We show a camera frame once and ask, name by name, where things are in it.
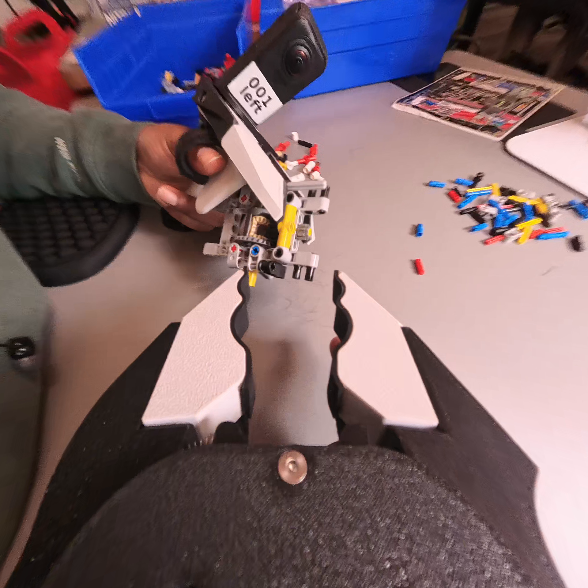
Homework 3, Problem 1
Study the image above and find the pile of red white lego connectors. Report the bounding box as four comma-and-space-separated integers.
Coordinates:
275, 131, 324, 181

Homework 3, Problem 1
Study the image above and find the person's left hand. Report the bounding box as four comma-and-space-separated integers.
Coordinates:
137, 123, 230, 232

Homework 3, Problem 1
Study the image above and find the black mesh chair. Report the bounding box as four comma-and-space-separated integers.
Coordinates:
0, 198, 141, 288

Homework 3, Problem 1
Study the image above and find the red plastic object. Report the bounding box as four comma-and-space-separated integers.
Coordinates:
0, 9, 76, 111

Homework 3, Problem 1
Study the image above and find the blue plastic bin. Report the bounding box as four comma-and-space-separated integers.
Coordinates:
236, 0, 468, 99
73, 0, 246, 127

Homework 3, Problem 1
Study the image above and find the person's green hoodie torso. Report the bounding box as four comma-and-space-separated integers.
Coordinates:
0, 230, 53, 556

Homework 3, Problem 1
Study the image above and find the grey lego gearbox assembly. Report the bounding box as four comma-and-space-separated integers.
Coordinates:
203, 177, 331, 288

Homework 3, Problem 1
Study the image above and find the pile of blue yellow lego pins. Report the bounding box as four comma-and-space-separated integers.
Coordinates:
425, 172, 588, 252

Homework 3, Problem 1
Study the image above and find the black hoodie drawstring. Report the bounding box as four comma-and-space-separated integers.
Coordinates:
0, 337, 36, 361

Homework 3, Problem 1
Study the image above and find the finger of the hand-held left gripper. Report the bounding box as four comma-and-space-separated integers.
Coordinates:
220, 120, 289, 222
195, 164, 245, 216

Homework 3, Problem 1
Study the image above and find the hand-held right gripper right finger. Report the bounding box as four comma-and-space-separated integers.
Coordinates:
327, 270, 440, 445

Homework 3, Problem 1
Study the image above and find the lego instruction booklet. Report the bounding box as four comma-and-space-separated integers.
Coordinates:
391, 68, 565, 141

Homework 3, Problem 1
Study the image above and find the heap of assorted lego parts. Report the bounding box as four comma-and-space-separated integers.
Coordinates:
161, 53, 235, 95

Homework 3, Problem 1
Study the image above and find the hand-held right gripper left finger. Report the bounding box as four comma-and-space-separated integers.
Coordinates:
141, 270, 256, 445

